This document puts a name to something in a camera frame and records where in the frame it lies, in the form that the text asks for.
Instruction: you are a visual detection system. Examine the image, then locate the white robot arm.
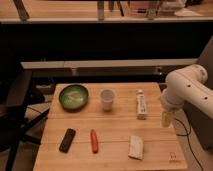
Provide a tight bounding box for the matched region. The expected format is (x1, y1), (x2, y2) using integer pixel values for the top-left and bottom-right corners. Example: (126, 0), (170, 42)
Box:
(159, 64), (213, 127)

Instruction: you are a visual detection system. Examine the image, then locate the white tube bottle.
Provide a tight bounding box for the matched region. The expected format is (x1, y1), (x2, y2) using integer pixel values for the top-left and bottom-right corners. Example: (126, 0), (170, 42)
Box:
(137, 90), (147, 120)

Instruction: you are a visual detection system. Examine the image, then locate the white folded cloth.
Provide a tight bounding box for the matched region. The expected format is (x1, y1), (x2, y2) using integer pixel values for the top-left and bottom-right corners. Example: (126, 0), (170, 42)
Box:
(128, 135), (144, 160)

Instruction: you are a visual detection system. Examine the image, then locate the white plastic cup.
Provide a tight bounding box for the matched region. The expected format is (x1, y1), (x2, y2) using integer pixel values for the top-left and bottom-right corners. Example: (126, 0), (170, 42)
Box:
(100, 89), (115, 111)

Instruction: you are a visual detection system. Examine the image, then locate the green bowl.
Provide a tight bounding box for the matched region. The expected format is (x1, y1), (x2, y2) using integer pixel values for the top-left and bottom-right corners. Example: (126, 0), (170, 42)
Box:
(59, 84), (89, 111)

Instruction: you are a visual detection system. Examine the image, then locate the black remote control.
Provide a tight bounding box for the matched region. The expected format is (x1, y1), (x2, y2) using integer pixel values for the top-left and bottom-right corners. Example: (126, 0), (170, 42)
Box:
(59, 128), (76, 153)

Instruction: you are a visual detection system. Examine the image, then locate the black chair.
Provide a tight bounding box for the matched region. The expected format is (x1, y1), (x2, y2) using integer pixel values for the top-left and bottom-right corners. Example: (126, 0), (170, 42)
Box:
(0, 63), (49, 171)

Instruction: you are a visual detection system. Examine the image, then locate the black cable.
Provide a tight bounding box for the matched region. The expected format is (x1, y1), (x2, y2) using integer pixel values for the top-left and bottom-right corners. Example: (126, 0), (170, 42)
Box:
(173, 117), (204, 171)

